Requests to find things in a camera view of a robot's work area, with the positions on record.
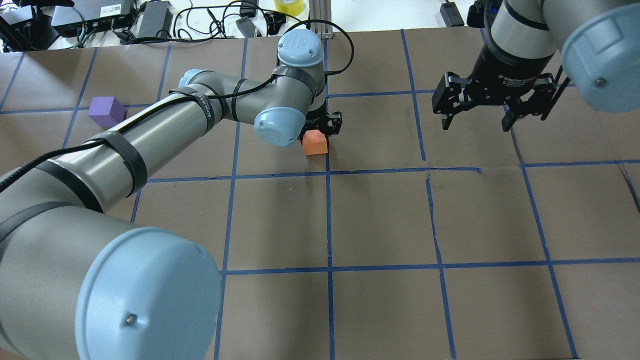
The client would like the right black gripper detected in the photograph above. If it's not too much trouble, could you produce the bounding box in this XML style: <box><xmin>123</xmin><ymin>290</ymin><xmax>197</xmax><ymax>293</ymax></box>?
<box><xmin>432</xmin><ymin>42</ymin><xmax>570</xmax><ymax>132</ymax></box>

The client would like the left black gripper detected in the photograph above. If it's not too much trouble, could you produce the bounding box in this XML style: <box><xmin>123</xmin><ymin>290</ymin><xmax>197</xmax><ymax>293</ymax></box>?
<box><xmin>302</xmin><ymin>99</ymin><xmax>343</xmax><ymax>138</ymax></box>

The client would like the orange foam cube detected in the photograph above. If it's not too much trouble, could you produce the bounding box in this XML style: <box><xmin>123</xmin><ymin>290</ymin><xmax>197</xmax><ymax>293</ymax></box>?
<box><xmin>301</xmin><ymin>130</ymin><xmax>329</xmax><ymax>157</ymax></box>

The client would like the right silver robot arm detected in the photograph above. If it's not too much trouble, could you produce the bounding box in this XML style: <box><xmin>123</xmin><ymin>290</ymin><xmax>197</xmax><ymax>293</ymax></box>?
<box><xmin>432</xmin><ymin>0</ymin><xmax>640</xmax><ymax>132</ymax></box>

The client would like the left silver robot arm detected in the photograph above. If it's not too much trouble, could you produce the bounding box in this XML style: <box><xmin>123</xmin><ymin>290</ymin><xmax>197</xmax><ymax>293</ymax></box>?
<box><xmin>1</xmin><ymin>28</ymin><xmax>335</xmax><ymax>360</ymax></box>

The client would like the small black power brick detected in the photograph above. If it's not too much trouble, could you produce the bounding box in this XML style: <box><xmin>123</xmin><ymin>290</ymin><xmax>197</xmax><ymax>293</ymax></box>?
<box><xmin>439</xmin><ymin>0</ymin><xmax>466</xmax><ymax>28</ymax></box>

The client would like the yellow tape roll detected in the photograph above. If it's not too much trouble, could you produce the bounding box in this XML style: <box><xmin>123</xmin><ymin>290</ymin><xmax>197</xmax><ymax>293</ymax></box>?
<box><xmin>273</xmin><ymin>0</ymin><xmax>305</xmax><ymax>17</ymax></box>

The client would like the black power adapter brick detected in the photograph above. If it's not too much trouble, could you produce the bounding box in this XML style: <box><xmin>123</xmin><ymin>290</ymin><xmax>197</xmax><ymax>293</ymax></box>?
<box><xmin>136</xmin><ymin>0</ymin><xmax>172</xmax><ymax>38</ymax></box>

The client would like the purple foam cube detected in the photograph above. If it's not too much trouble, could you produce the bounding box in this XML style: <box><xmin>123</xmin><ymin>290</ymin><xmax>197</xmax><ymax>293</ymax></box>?
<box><xmin>87</xmin><ymin>96</ymin><xmax>126</xmax><ymax>129</ymax></box>

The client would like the aluminium frame post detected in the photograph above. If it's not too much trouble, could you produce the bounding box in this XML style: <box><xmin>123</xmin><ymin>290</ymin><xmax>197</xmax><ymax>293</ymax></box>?
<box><xmin>308</xmin><ymin>0</ymin><xmax>334</xmax><ymax>39</ymax></box>

